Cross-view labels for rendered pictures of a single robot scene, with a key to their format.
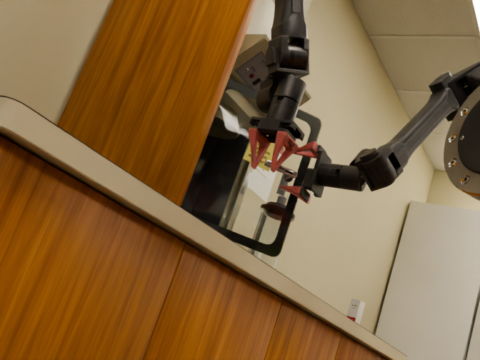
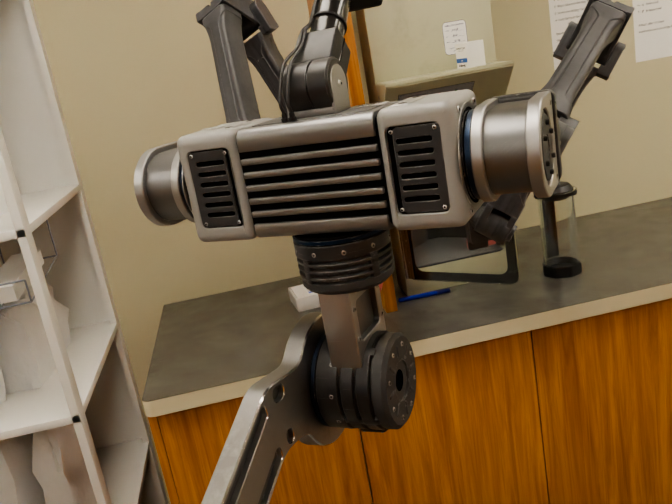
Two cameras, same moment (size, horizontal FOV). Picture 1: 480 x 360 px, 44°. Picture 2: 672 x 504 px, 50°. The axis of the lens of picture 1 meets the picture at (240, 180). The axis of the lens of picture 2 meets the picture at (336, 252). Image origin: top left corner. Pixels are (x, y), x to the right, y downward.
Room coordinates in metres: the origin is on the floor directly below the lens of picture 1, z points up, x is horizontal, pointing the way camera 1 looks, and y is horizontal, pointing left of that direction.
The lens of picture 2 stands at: (0.12, -1.12, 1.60)
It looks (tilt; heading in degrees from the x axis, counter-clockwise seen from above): 15 degrees down; 49
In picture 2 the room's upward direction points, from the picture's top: 10 degrees counter-clockwise
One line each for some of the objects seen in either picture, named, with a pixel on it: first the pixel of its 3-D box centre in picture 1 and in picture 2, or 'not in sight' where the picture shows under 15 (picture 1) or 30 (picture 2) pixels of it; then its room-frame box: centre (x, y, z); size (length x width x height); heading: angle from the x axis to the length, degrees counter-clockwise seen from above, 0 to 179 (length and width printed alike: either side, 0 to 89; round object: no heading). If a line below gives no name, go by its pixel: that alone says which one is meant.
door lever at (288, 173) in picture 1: (279, 170); not in sight; (1.46, -0.09, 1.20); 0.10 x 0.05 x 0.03; 102
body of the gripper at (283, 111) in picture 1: (281, 117); not in sight; (1.15, -0.04, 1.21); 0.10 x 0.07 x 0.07; 56
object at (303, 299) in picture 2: not in sight; (320, 293); (1.33, 0.38, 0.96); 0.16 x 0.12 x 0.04; 151
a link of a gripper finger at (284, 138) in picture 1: (273, 149); not in sight; (1.14, -0.04, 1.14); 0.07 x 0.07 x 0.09; 56
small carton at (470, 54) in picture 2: not in sight; (470, 54); (1.60, -0.02, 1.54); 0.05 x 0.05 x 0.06; 69
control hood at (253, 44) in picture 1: (268, 81); (445, 92); (1.54, 0.02, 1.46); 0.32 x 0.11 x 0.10; 146
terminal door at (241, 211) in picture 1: (249, 165); (451, 206); (1.47, -0.01, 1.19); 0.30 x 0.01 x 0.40; 102
